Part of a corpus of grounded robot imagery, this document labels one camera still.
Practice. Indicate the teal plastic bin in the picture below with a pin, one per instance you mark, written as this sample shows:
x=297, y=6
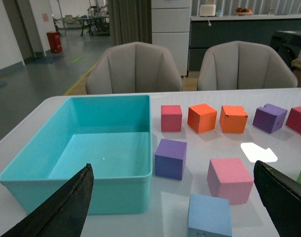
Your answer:
x=112, y=133

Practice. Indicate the white drawer cabinet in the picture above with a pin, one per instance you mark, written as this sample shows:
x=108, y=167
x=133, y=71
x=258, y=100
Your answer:
x=171, y=29

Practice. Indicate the beige chair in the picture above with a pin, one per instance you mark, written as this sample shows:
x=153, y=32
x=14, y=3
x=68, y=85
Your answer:
x=244, y=65
x=134, y=67

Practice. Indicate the light blue foam cube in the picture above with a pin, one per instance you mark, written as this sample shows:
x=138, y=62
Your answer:
x=209, y=217

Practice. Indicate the notched purple foam cube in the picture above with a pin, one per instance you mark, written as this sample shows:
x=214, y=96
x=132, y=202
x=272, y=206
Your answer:
x=269, y=118

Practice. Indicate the fruit bowl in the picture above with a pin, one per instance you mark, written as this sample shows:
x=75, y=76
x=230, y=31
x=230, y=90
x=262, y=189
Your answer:
x=243, y=11

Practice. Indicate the red fire cabinet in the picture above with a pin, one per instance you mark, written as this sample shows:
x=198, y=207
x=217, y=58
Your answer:
x=54, y=42

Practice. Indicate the white toaster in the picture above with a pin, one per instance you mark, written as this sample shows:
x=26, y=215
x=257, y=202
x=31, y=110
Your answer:
x=207, y=10

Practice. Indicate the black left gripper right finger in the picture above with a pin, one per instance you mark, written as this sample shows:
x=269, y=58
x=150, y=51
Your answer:
x=281, y=196

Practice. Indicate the chipped orange foam cube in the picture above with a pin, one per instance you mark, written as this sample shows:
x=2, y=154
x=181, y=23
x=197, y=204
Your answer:
x=233, y=119

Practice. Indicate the left beige chair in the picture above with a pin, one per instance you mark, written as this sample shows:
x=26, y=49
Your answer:
x=134, y=67

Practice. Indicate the right beige chair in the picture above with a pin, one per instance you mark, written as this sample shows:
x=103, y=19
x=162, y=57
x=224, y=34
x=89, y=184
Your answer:
x=244, y=65

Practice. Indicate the dark red foam cube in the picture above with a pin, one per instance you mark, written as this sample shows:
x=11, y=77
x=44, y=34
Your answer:
x=294, y=119

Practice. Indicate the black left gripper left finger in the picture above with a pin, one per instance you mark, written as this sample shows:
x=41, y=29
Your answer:
x=63, y=214

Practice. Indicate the crimson pink foam cube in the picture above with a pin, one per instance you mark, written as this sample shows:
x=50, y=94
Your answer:
x=171, y=118

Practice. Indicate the small blue bowl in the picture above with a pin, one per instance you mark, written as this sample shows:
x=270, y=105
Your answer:
x=218, y=13

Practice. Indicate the dark grey counter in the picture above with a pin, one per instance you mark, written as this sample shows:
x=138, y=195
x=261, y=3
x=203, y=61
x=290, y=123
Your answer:
x=211, y=31

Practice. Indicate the grey curtain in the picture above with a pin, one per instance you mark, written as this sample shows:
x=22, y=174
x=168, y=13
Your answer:
x=130, y=21

